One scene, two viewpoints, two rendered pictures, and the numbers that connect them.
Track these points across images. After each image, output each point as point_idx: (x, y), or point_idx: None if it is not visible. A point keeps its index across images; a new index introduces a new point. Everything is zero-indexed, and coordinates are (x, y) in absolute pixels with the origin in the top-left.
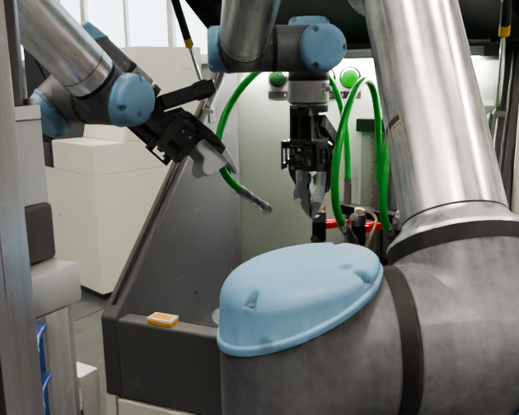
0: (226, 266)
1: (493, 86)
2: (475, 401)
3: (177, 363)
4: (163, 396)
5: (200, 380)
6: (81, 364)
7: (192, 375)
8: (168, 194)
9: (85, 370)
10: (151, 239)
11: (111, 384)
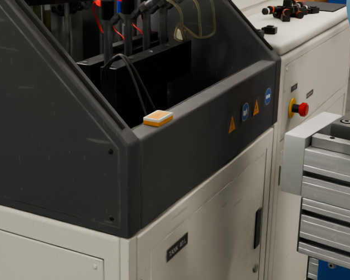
0: None
1: None
2: None
3: (178, 153)
4: (168, 198)
5: (190, 156)
6: (318, 115)
7: (186, 156)
8: (21, 0)
9: (330, 114)
10: (67, 53)
11: (134, 223)
